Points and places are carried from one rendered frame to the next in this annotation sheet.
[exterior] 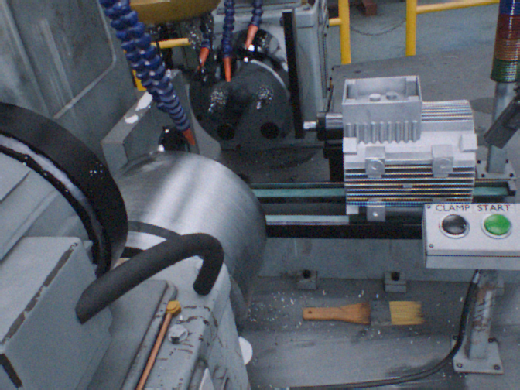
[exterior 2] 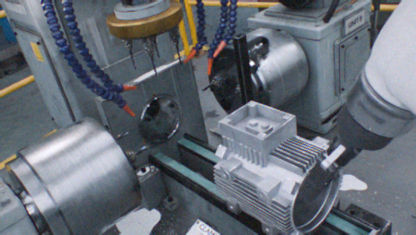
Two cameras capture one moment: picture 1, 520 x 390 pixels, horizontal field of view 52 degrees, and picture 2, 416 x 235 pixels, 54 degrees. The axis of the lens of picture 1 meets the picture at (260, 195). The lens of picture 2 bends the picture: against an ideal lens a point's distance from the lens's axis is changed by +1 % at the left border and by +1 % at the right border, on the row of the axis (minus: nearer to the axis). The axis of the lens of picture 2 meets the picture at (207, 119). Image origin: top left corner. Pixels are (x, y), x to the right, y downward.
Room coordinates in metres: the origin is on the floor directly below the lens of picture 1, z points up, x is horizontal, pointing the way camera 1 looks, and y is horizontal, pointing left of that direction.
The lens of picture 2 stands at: (0.19, -0.58, 1.57)
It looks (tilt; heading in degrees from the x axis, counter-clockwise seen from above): 30 degrees down; 38
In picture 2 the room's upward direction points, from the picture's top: 12 degrees counter-clockwise
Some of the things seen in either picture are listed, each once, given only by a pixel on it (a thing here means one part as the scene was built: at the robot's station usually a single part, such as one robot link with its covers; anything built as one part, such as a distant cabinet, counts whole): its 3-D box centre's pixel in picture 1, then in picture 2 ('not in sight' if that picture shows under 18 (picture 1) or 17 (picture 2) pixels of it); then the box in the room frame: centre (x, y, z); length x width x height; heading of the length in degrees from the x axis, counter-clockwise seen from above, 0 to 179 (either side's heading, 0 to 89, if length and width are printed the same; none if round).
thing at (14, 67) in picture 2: not in sight; (12, 62); (2.70, 4.31, 0.02); 0.70 x 0.50 x 0.05; 88
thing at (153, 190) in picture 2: not in sight; (148, 185); (0.78, 0.16, 0.86); 0.07 x 0.06 x 0.12; 165
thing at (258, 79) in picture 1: (254, 80); (263, 72); (1.19, -0.03, 1.04); 0.41 x 0.25 x 0.25; 165
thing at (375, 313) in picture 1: (362, 313); not in sight; (0.65, -0.14, 0.80); 0.21 x 0.05 x 0.01; 79
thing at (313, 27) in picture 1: (275, 61); (315, 56); (1.44, -0.10, 0.99); 0.35 x 0.31 x 0.37; 165
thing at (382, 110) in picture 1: (381, 110); (258, 133); (0.79, -0.22, 1.11); 0.12 x 0.11 x 0.07; 74
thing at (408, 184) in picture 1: (405, 159); (277, 175); (0.78, -0.26, 1.02); 0.20 x 0.19 x 0.19; 74
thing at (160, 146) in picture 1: (176, 164); (162, 120); (0.89, 0.15, 1.02); 0.15 x 0.02 x 0.15; 165
